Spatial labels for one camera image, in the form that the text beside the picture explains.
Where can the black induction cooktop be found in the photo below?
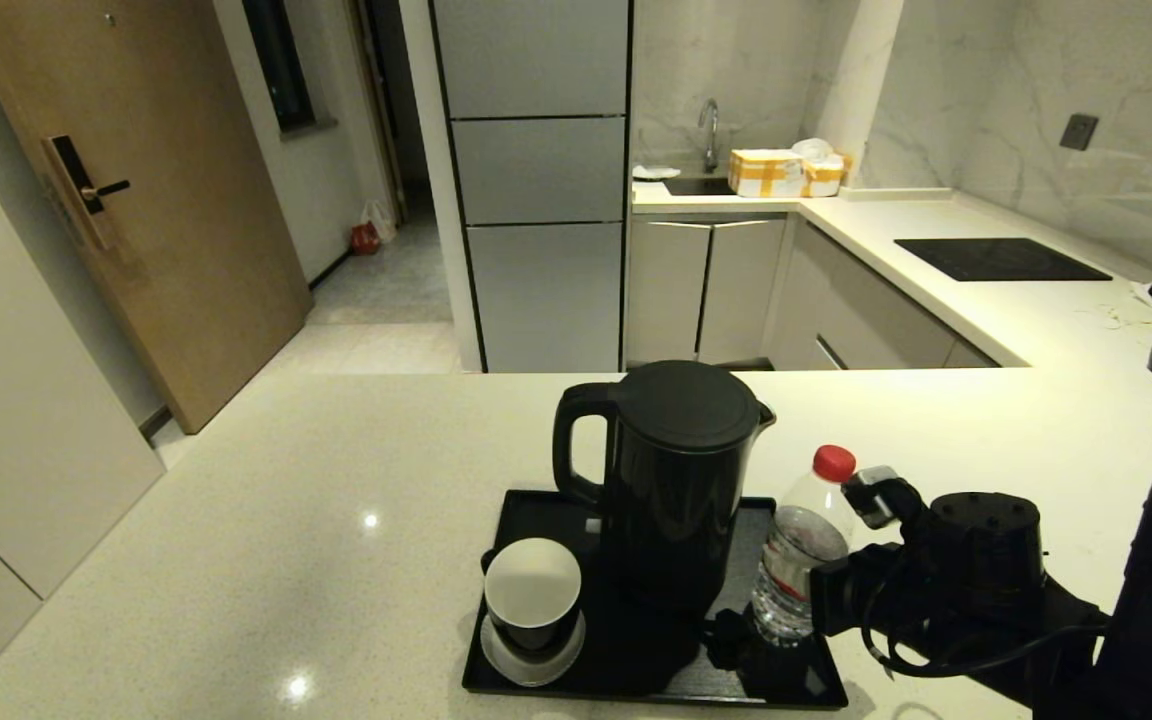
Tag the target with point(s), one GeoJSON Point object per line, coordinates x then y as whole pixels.
{"type": "Point", "coordinates": [996, 258]}

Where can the white side cabinet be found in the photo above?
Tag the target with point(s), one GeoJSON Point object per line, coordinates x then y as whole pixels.
{"type": "Point", "coordinates": [16, 400]}

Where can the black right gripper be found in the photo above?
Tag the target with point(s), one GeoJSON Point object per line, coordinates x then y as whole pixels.
{"type": "Point", "coordinates": [871, 595]}

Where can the beige drawer cabinet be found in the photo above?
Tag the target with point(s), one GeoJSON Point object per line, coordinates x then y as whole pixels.
{"type": "Point", "coordinates": [866, 313]}

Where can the grey wall socket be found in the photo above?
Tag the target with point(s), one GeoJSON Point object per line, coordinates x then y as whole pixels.
{"type": "Point", "coordinates": [1078, 132]}

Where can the dark window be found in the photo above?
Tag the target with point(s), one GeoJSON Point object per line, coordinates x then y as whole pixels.
{"type": "Point", "coordinates": [281, 65]}

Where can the small box yellow tape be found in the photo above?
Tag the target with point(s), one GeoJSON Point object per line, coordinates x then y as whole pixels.
{"type": "Point", "coordinates": [824, 178]}

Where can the tall grey fridge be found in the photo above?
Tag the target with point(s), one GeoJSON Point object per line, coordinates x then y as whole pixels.
{"type": "Point", "coordinates": [536, 200]}

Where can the brown wooden door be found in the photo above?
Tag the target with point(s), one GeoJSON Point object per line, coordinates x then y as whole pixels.
{"type": "Point", "coordinates": [156, 200]}

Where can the white plastic bag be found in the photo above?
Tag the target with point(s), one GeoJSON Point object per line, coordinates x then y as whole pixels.
{"type": "Point", "coordinates": [814, 148]}

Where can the kitchen sink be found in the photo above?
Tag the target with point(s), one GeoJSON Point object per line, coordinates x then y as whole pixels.
{"type": "Point", "coordinates": [696, 185]}

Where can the chrome faucet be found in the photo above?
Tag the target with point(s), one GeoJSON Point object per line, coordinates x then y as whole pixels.
{"type": "Point", "coordinates": [709, 128]}

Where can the cardboard box yellow tape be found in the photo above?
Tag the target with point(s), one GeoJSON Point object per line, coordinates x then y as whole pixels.
{"type": "Point", "coordinates": [762, 173]}

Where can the black rectangular tray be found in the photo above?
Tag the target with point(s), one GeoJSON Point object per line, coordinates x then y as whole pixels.
{"type": "Point", "coordinates": [636, 650]}

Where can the clear plastic water bottle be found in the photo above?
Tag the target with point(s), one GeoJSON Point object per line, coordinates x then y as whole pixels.
{"type": "Point", "coordinates": [796, 550]}

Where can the white cloth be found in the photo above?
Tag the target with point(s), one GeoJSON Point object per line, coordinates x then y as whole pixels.
{"type": "Point", "coordinates": [654, 172]}

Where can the beige cabinet door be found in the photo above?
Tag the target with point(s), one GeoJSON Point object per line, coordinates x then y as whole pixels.
{"type": "Point", "coordinates": [741, 288]}
{"type": "Point", "coordinates": [664, 293]}

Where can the black electric kettle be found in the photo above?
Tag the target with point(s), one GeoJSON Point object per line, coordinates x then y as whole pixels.
{"type": "Point", "coordinates": [676, 470]}

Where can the white saucer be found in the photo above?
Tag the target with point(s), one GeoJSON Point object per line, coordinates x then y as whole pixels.
{"type": "Point", "coordinates": [526, 668]}

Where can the red and white bag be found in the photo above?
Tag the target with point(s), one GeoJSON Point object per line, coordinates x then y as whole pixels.
{"type": "Point", "coordinates": [366, 236]}

